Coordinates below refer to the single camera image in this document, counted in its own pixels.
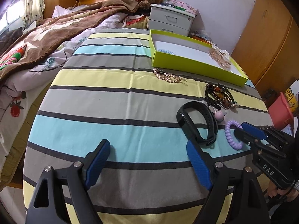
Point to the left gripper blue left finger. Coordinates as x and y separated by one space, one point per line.
48 204

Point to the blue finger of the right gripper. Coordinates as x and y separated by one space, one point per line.
254 131
245 137

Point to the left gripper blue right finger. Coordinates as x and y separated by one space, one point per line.
248 203

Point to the black elastic hair tie charm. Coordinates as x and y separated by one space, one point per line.
218 96

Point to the black wristband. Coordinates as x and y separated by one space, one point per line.
190 128

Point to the clear pearl hair claw clip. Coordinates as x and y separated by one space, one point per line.
221 57

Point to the person's right hand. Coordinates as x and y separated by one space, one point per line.
273 190

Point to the pink plastic bucket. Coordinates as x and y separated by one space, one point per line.
280 112

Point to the large wooden wardrobe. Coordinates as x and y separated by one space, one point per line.
267 50

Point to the gold beaded hair pin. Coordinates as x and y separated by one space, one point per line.
167 76

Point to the orange storage bin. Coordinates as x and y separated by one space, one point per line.
201 39

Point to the lime green shallow box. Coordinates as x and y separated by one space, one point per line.
182 53

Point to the white floral quilt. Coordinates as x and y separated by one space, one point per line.
24 90

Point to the striped table cloth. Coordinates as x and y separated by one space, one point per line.
108 90

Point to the grey bedside drawer cabinet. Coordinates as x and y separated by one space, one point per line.
170 19

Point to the red green striped cushion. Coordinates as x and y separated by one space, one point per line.
13 56

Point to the yellow pillow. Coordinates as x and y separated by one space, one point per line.
140 24

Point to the pink floral box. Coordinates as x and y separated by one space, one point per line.
182 6

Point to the brown fleece blanket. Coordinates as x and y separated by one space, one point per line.
45 38

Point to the dark chair with clothes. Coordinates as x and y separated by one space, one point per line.
8 37

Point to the dotted window curtain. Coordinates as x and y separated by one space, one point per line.
33 11

